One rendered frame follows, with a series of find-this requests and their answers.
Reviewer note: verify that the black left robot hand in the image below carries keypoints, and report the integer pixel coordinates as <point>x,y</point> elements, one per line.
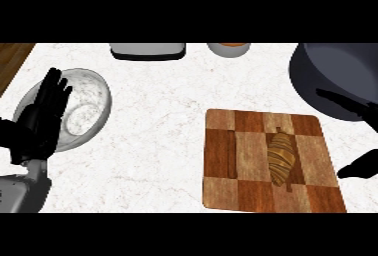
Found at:
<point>40,116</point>

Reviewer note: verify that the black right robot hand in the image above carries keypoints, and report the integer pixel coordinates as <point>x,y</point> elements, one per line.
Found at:
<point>367,111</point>

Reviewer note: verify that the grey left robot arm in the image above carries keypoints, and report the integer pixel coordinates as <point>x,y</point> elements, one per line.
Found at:
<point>24,190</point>

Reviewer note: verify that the dark grey pot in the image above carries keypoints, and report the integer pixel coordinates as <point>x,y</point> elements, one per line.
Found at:
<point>334,73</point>

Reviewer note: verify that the brown croissant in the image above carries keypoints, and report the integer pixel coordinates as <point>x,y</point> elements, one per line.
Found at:
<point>281,156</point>

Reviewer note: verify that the checkered wooden cutting board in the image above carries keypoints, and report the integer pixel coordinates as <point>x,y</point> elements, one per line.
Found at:
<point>246,160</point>

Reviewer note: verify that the clear glass bowl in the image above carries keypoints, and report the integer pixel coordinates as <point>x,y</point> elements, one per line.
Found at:
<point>89,100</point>

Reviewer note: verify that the brown wooden surface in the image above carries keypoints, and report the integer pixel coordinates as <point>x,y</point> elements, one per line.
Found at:
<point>12,60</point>

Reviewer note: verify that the grey and black appliance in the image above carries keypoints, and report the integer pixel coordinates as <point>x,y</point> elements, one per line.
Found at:
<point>148,50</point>

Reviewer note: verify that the white cup with orange top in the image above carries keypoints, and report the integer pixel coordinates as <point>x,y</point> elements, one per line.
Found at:
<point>228,50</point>

